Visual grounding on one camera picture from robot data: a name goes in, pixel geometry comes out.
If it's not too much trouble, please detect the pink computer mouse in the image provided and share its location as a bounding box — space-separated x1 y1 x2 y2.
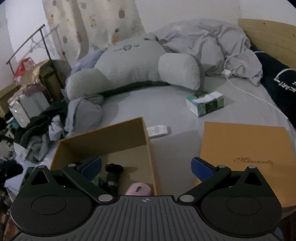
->
126 183 152 196

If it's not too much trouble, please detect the orange box lid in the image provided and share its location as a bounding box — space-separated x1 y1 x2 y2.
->
200 122 295 211

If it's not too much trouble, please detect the white remote control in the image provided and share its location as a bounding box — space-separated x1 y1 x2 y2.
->
147 125 169 138

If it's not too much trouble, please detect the green tissue pack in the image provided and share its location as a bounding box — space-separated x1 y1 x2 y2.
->
186 91 225 118

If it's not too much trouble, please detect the orange cardboard box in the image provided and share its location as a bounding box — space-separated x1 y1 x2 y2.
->
50 118 161 195

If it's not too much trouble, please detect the crumpled grey clothing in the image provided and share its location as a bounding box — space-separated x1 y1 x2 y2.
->
26 95 103 163

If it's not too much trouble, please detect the black garment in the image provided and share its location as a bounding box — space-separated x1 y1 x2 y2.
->
14 100 68 148

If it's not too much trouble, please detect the clear storage bag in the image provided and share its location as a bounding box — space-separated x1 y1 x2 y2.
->
8 92 50 128

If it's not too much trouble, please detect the brown cardboard box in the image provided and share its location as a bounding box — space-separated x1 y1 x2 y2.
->
16 60 71 102

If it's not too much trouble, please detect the white charger plug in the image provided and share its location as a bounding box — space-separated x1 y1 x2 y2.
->
222 69 232 78

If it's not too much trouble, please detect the blue blanket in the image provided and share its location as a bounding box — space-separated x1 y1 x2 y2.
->
70 48 107 75

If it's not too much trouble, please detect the black printed pillow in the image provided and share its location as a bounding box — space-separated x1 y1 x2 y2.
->
250 46 296 126

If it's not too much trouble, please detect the red plastic bag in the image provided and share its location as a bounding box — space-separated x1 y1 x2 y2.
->
14 57 36 82

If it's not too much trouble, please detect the grey reading pillow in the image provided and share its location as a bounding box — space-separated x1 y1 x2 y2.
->
66 35 201 100

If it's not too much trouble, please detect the grey lilac duvet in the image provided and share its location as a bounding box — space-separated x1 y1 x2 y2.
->
154 19 263 86

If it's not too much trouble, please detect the pineapple print curtain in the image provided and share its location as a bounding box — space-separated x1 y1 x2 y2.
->
43 0 145 65

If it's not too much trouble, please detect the black clothes rack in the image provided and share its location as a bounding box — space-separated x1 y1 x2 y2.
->
6 24 61 103

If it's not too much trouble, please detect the wooden headboard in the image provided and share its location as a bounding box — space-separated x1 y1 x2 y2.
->
238 19 296 69

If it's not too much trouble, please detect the white charging cable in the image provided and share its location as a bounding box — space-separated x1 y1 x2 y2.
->
223 52 290 120

